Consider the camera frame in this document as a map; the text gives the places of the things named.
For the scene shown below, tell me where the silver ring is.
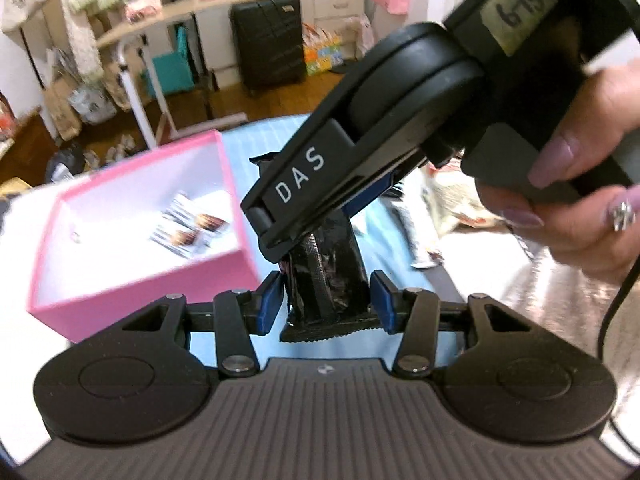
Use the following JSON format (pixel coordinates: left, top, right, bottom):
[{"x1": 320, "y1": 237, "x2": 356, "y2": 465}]
[{"x1": 612, "y1": 200, "x2": 638, "y2": 233}]

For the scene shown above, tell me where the black suitcase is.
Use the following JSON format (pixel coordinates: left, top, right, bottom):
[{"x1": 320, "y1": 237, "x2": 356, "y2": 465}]
[{"x1": 230, "y1": 0, "x2": 307, "y2": 97}]

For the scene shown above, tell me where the folding table with white legs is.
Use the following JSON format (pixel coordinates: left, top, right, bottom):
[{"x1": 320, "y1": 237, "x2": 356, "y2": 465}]
[{"x1": 95, "y1": 0, "x2": 282, "y2": 150}]

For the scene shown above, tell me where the person's right hand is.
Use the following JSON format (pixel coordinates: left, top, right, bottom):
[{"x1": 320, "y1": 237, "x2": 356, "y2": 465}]
[{"x1": 477, "y1": 55, "x2": 640, "y2": 273}]

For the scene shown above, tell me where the pink pouch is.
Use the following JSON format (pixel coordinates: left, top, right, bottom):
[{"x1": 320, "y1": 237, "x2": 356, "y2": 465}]
[{"x1": 125, "y1": 0, "x2": 162, "y2": 23}]

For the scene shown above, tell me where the white printed plastic bag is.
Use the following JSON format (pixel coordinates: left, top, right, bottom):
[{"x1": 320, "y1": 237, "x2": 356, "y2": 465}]
[{"x1": 345, "y1": 15, "x2": 377, "y2": 61}]

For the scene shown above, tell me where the colourful printed box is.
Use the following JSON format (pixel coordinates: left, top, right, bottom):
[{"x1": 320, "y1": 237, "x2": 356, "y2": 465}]
[{"x1": 302, "y1": 22, "x2": 346, "y2": 77}]

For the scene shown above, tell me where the black snack packet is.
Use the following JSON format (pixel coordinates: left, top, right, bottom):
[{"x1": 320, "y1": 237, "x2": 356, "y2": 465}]
[{"x1": 249, "y1": 152, "x2": 387, "y2": 344}]

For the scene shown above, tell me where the black bag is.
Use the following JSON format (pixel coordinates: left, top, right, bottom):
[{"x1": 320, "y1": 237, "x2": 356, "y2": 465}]
[{"x1": 47, "y1": 142, "x2": 87, "y2": 183}]

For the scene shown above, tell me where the brown paper bag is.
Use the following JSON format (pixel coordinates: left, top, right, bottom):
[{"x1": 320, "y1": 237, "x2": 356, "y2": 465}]
[{"x1": 44, "y1": 77, "x2": 83, "y2": 141}]

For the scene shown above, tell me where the pink box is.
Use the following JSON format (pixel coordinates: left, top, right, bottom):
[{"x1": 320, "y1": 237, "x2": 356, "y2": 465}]
[{"x1": 26, "y1": 129, "x2": 261, "y2": 344}]

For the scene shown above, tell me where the brown patterned bag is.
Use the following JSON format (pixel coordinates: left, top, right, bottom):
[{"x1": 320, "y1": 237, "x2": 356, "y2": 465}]
[{"x1": 102, "y1": 75, "x2": 133, "y2": 111}]

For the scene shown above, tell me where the black metal stand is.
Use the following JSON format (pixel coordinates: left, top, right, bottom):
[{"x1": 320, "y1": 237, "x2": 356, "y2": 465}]
[{"x1": 181, "y1": 0, "x2": 249, "y2": 127}]

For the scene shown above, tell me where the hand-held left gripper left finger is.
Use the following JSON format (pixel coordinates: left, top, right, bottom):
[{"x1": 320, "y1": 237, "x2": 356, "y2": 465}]
[{"x1": 120, "y1": 270, "x2": 284, "y2": 378}]

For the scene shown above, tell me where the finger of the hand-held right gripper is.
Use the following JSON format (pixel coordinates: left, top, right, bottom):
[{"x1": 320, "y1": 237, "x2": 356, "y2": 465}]
[
  {"x1": 342, "y1": 167, "x2": 403, "y2": 223},
  {"x1": 240, "y1": 71, "x2": 427, "y2": 265}
]

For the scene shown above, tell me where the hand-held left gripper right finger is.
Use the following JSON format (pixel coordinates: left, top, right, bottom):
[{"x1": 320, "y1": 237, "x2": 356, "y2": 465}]
[{"x1": 370, "y1": 270, "x2": 534, "y2": 378}]

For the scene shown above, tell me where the black cable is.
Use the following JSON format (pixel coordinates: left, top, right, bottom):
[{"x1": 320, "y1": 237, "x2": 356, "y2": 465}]
[{"x1": 597, "y1": 260, "x2": 640, "y2": 361}]

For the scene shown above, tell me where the small white snack packet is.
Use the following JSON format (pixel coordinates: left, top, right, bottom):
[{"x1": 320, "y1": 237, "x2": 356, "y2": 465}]
[
  {"x1": 150, "y1": 224, "x2": 212, "y2": 262},
  {"x1": 196, "y1": 211, "x2": 231, "y2": 235},
  {"x1": 164, "y1": 191, "x2": 202, "y2": 227}
]

